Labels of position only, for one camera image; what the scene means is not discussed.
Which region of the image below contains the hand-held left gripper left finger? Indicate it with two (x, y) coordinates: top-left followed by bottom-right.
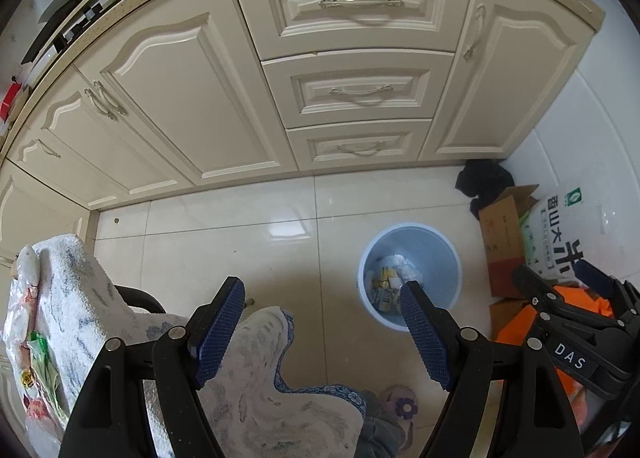
(59, 276), (247, 458)

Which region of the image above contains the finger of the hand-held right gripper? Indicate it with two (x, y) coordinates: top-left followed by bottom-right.
(511, 264), (616, 333)
(575, 259), (640, 319)

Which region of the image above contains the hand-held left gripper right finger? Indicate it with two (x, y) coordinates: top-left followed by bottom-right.
(400, 280), (586, 458)

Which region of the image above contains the pile of snack wrappers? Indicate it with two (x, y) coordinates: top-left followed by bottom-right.
(365, 253), (426, 313)

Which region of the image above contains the blue plastic trash bin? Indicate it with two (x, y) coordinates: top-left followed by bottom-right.
(357, 223), (462, 327)

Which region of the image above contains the flat brown cardboard box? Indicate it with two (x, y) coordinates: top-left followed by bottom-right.
(489, 295), (531, 344)

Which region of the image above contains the orange plastic bag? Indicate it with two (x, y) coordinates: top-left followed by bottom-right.
(492, 285), (616, 429)

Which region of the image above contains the floral tablecloth with blue trim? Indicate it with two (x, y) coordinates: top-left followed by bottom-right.
(30, 234), (368, 458)

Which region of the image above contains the white rice bag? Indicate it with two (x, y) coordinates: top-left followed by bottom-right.
(520, 178), (606, 283)

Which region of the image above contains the tall brown cardboard box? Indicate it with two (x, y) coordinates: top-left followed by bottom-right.
(477, 184), (541, 299)

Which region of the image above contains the pink slipper with purple flower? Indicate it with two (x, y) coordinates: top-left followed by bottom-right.
(378, 384), (421, 454)

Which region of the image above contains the person's grey trouser leg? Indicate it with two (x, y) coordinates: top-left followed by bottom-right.
(356, 390), (406, 458)

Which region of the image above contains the black cloth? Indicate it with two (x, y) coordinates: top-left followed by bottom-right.
(454, 159), (516, 221)

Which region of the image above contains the green snack packet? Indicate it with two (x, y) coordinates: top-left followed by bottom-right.
(27, 330), (63, 406)

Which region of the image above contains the clear plastic bag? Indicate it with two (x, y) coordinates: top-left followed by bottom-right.
(2, 278), (68, 439)

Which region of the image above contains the small cream cabinet drawer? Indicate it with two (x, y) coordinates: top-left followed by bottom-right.
(285, 119), (433, 171)

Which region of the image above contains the white oval object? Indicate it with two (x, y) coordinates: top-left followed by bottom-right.
(14, 245), (40, 289)

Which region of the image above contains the cream cabinet door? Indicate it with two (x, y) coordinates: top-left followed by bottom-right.
(6, 68), (197, 209)
(419, 0), (599, 161)
(74, 0), (301, 187)
(0, 158), (101, 263)

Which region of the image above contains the cream kitchen cabinet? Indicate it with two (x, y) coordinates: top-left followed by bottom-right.
(0, 0), (601, 269)

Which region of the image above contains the medium cream cabinet drawer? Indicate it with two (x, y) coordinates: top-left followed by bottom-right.
(261, 50), (456, 129)

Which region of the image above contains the red box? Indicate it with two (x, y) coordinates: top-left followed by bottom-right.
(0, 80), (26, 121)

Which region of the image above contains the large cream cabinet drawer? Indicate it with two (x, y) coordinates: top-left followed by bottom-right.
(227, 0), (477, 61)

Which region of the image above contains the black gas stove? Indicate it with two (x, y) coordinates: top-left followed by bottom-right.
(20, 0), (221, 66)

